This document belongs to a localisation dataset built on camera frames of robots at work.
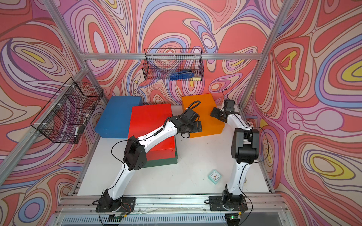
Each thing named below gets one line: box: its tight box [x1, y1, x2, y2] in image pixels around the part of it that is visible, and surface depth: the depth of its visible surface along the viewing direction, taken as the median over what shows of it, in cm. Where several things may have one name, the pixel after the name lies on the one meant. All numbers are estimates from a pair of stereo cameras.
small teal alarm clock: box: [207, 169, 223, 185], surface depth 82 cm
